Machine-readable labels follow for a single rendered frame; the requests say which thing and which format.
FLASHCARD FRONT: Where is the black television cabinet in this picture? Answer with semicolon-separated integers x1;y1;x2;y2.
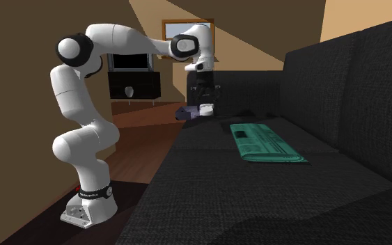
107;53;162;106

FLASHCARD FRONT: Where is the dark robot stand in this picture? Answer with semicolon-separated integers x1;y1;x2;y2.
0;180;150;245

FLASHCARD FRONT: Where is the wooden framed window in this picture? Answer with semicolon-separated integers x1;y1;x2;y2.
161;18;216;62

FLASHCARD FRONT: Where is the grey purple box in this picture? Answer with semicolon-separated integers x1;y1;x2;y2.
175;105;202;122

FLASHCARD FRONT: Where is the black fabric sofa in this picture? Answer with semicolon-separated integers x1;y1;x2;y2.
113;15;392;245

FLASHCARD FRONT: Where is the white round cup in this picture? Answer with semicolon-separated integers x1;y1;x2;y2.
198;103;215;117

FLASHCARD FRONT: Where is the green folded newspaper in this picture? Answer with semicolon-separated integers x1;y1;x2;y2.
229;122;311;165

